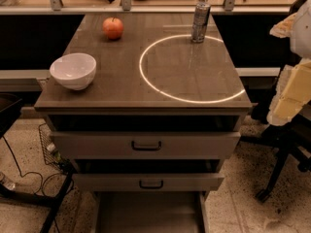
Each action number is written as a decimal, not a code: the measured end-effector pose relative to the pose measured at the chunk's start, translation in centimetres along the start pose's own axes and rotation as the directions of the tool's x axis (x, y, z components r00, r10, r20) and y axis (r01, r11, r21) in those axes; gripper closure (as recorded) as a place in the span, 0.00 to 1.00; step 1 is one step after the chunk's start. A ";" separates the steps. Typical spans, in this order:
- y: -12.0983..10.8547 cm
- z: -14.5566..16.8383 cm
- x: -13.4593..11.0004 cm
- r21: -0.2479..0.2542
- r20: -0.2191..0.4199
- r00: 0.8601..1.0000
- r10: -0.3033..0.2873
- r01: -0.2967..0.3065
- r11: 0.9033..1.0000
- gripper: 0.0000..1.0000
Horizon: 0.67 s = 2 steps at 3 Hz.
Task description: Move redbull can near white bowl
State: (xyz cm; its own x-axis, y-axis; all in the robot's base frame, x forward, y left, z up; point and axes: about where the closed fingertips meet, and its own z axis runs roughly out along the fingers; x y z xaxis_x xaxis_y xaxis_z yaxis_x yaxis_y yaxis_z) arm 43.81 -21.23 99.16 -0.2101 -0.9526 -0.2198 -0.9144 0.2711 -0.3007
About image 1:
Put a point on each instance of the grey drawer cabinet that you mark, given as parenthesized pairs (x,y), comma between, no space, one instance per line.
(153,79)

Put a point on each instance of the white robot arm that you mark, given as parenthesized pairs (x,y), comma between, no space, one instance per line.
(300,39)

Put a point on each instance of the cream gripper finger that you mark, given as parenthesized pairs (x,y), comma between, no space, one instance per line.
(293,91)
(283,29)

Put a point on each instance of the metal window rail frame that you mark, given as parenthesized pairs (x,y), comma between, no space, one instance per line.
(68,7)

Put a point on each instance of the bottom open drawer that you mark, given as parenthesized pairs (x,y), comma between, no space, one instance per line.
(150,212)

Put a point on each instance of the wire mesh basket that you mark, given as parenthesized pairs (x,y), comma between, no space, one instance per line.
(51,154)

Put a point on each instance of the silver redbull can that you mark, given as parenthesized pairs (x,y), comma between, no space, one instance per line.
(200,21)

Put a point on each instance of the grey drawer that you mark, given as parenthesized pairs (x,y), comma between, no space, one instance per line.
(148,182)
(145,145)

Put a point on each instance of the red apple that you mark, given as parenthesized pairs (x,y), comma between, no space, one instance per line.
(112,28)

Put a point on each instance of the white ceramic bowl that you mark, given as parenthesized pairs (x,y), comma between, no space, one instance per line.
(74,71)

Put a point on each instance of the black office chair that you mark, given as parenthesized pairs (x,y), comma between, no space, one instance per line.
(285,138)

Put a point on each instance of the top grey drawer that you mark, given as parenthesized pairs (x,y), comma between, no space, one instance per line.
(145,145)

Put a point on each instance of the middle grey drawer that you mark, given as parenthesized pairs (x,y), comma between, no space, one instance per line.
(148,182)

